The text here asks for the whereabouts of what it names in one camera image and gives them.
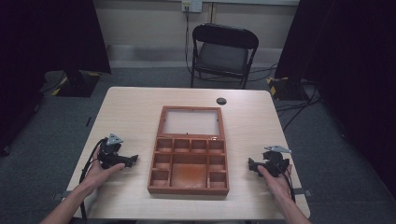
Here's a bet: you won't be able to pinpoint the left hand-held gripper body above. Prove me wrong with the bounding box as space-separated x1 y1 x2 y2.
97 133 133 170

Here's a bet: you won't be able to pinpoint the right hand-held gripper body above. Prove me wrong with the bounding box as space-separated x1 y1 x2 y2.
254 145 293 178

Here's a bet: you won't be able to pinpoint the brown wooden compartment box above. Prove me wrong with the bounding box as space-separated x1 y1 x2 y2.
147 105 231 196

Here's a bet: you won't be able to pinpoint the person's right hand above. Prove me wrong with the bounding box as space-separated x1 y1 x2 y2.
257 163 293 203

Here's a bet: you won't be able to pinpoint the person's left hand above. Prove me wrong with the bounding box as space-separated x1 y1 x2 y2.
81 147 126 196

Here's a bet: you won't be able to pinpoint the black yellow-striped stand base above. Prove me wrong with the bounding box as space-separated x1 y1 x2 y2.
266 76 316 101
51 70 102 98

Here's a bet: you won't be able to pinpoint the black folding chair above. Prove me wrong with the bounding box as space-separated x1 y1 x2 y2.
190 22 260 90

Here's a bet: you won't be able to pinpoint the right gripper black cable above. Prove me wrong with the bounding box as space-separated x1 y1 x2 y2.
279 170 297 203

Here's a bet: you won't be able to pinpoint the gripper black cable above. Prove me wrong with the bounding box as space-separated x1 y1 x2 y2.
279 170 297 203
78 137 108 220

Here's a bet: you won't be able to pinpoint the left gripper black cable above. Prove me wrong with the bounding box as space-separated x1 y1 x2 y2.
78 137 108 220

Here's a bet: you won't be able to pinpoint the black floor cables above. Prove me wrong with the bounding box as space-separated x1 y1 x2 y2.
248 63 325 133

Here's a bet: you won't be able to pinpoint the black wall cable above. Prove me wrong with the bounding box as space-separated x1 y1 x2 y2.
184 6 194 76

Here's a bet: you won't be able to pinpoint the white wall socket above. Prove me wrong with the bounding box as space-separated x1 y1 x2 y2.
181 0 204 13

